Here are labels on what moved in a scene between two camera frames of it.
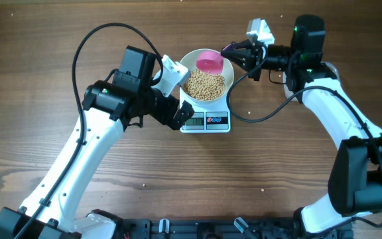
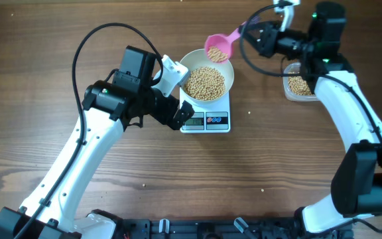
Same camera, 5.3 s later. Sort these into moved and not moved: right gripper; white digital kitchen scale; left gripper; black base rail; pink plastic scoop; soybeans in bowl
Moved: right gripper; pink plastic scoop
Not moved: white digital kitchen scale; soybeans in bowl; left gripper; black base rail
